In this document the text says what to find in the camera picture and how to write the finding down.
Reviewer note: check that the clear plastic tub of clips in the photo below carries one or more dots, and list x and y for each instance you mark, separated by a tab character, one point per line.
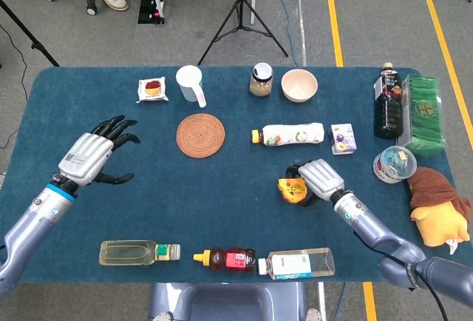
394	163

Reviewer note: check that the clear square bottle blue label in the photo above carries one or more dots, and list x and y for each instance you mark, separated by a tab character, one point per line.
299	263

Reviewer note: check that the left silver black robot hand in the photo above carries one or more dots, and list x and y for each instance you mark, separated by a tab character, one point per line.
86	156

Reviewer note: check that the beige bowl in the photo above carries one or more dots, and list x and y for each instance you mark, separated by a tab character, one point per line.
299	86

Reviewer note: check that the yellow oil bottle white cap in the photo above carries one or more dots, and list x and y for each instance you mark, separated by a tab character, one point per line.
129	253

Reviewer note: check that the round woven rattan coaster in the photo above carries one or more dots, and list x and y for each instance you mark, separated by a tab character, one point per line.
200	135

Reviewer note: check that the green tea bag box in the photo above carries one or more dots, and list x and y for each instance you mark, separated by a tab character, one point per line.
423	114

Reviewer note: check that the black slanted stand pole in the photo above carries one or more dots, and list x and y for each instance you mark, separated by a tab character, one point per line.
33	41

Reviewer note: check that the black tripod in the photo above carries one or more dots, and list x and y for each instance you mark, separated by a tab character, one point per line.
241	3

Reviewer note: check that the blue table cover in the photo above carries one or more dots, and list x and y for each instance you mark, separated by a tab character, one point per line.
221	206

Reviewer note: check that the white plastic cup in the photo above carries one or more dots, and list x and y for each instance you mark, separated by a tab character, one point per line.
188	84

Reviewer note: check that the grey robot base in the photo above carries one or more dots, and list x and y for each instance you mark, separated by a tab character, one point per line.
229	302

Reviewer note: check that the yellow plush toy brown cloth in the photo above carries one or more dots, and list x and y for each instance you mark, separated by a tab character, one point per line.
439	217

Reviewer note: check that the white-labelled bottle with yellow cap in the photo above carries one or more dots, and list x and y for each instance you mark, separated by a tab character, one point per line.
292	135

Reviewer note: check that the bear-shaped honey bottle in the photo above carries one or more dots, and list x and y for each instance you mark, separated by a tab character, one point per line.
229	260

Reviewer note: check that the packaged snack cake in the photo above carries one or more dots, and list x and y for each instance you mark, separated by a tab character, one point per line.
152	90

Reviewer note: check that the black power strip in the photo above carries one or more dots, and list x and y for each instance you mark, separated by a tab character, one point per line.
148	6

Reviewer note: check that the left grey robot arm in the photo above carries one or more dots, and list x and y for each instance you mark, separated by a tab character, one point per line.
33	225

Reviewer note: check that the small purple carton box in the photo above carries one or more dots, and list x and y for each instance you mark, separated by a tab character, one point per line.
343	139

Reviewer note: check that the yellow tape measure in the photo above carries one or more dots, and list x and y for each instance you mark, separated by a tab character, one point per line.
292	189

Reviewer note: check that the dark soy sauce bottle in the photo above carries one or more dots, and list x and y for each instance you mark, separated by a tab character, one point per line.
388	110

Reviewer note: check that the glass jar with black lid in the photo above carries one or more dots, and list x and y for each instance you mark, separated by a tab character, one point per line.
261	82

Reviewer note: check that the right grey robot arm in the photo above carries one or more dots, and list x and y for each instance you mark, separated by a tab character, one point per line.
377	232

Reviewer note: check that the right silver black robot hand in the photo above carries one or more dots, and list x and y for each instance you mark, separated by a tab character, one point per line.
323	178

